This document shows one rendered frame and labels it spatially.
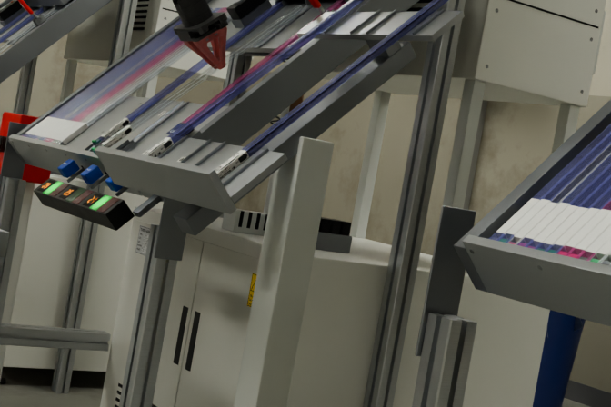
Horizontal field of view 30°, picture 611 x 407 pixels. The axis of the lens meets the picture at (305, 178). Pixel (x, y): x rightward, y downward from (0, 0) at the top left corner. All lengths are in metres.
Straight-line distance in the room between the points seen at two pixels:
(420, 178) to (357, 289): 0.24
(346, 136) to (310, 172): 4.50
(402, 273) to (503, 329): 0.33
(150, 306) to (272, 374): 0.24
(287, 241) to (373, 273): 0.44
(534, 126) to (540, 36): 2.96
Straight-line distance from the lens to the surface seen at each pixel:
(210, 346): 2.27
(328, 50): 2.02
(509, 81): 2.30
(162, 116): 2.11
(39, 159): 2.39
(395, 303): 2.12
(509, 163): 5.36
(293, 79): 1.99
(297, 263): 1.73
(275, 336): 1.74
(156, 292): 1.86
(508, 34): 2.29
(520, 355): 2.42
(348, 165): 6.18
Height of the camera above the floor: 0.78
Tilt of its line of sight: 1 degrees down
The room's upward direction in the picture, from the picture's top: 10 degrees clockwise
